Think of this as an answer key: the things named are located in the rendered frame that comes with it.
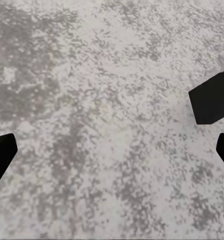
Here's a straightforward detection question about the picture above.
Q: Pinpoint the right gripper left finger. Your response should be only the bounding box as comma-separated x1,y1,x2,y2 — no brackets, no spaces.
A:
0,133,18,179

